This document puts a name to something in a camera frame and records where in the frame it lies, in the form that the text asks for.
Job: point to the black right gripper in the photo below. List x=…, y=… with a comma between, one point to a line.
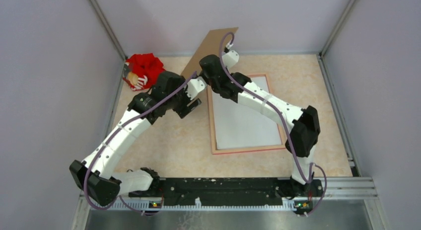
x=206, y=80

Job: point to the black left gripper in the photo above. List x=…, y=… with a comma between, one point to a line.
x=184, y=110

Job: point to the pink wooden picture frame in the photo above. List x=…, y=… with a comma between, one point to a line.
x=245, y=115

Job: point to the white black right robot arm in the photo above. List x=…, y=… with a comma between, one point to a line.
x=301, y=125

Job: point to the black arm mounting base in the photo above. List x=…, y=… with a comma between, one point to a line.
x=229, y=191

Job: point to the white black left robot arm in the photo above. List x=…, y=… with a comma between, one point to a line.
x=95, y=174

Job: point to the red plush toy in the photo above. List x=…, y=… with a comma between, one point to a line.
x=140, y=71

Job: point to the grey cable duct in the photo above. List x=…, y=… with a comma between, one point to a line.
x=148, y=206

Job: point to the aluminium front rail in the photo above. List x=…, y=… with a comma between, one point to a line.
x=104, y=191

